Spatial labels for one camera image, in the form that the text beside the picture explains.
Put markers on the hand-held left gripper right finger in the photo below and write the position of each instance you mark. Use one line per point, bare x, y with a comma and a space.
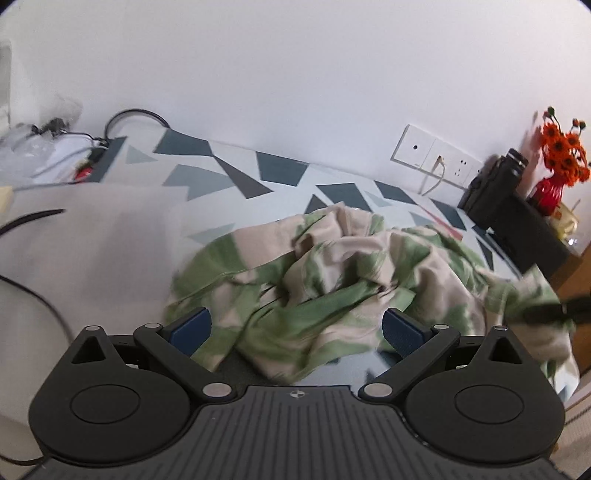
404, 332

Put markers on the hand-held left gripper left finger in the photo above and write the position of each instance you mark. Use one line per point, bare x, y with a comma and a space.
189, 330

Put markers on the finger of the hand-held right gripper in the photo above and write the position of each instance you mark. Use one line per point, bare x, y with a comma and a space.
540, 312

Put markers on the green and cream patterned shirt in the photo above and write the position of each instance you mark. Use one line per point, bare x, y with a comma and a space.
332, 277

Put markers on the black box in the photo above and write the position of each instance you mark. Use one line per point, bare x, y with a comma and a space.
531, 235

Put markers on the yellow printed cup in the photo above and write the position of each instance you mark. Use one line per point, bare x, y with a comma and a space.
568, 221

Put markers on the black water bottle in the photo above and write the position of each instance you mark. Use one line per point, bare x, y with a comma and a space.
491, 189

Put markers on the red vase with orange flowers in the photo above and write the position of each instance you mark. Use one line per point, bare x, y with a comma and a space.
556, 166

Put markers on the geometric patterned tablecloth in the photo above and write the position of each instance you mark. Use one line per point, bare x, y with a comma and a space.
277, 168

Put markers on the small red object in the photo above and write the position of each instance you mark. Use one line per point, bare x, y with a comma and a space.
84, 171

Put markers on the crumpled clear plastic bag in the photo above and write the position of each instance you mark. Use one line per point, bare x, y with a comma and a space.
32, 134

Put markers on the white wall socket panel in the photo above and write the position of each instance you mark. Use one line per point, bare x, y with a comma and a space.
431, 154

